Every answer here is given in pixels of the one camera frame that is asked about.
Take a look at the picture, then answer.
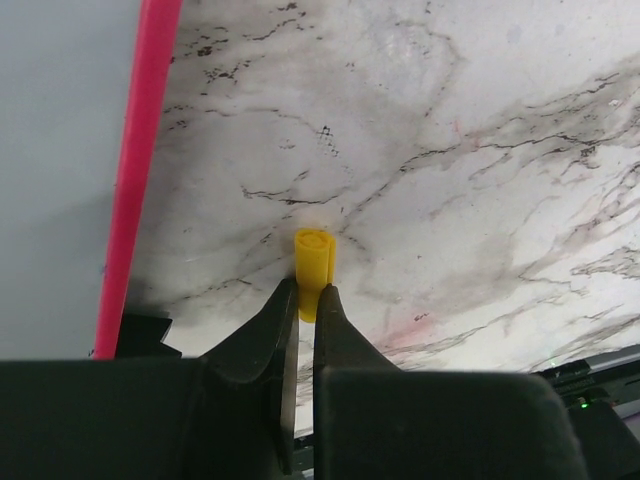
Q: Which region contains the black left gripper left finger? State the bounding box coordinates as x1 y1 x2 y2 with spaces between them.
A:
1 279 298 479

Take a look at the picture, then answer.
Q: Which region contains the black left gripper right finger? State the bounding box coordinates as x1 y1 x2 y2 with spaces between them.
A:
313 286 588 479

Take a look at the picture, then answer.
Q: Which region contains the yellow marker cap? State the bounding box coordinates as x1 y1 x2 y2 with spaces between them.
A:
294 229 336 323

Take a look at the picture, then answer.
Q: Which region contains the pink framed whiteboard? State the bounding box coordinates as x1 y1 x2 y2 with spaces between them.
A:
1 1 181 360

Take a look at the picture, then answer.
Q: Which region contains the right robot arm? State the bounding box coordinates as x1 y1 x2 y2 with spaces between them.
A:
539 360 639 479

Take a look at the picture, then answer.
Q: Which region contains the black whiteboard clip near corner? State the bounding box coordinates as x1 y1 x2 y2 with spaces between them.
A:
115 313 182 359

